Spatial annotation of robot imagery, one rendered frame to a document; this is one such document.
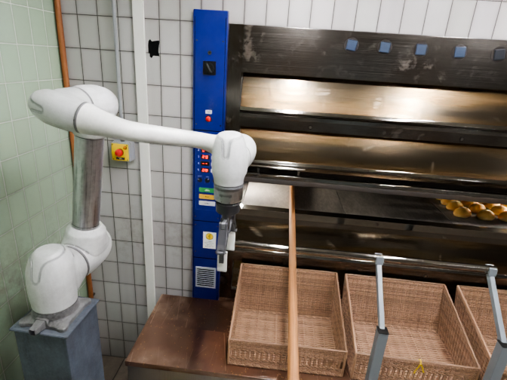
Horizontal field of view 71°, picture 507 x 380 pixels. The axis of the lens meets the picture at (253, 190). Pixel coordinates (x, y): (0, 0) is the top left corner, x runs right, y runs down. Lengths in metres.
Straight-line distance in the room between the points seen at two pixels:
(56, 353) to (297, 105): 1.44
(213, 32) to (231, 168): 0.91
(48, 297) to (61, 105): 0.67
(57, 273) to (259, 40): 1.29
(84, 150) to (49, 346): 0.72
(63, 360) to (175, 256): 0.87
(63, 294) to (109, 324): 1.20
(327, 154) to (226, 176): 0.91
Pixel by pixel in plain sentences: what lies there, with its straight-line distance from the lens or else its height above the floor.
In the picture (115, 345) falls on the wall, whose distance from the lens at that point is 2.75.
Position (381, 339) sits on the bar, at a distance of 1.64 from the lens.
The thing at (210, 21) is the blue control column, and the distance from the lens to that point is 1.80.
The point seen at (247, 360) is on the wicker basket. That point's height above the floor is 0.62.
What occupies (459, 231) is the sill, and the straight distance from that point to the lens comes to 2.18.
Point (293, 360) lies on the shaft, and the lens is 1.06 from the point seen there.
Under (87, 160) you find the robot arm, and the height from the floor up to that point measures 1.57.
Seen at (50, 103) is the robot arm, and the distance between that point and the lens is 1.24.
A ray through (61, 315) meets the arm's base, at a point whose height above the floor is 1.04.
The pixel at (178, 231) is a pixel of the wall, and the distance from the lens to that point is 2.09.
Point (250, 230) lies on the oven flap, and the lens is 2.02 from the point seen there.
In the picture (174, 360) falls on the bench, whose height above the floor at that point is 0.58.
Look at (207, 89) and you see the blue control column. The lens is 1.80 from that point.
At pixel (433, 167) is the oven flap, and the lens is 1.98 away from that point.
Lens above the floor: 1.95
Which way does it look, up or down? 20 degrees down
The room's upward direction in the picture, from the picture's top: 4 degrees clockwise
